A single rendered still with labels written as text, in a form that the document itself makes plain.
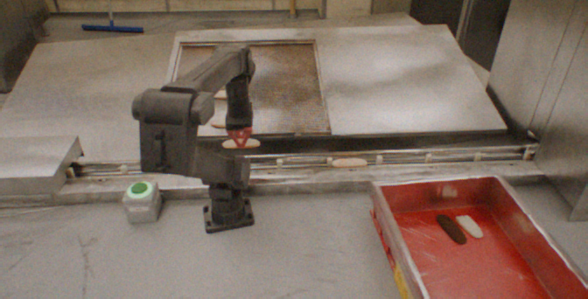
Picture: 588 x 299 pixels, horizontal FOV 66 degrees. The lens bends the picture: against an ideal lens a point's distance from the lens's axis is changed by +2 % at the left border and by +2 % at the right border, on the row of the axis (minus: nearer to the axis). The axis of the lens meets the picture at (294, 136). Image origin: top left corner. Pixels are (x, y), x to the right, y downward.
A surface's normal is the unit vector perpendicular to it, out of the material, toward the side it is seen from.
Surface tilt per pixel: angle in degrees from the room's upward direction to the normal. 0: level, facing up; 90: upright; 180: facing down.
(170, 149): 69
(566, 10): 90
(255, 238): 0
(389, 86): 10
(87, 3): 90
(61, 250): 0
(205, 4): 90
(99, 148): 0
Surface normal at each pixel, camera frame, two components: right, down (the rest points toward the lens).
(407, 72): 0.01, -0.71
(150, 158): -0.13, 0.23
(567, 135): -1.00, 0.04
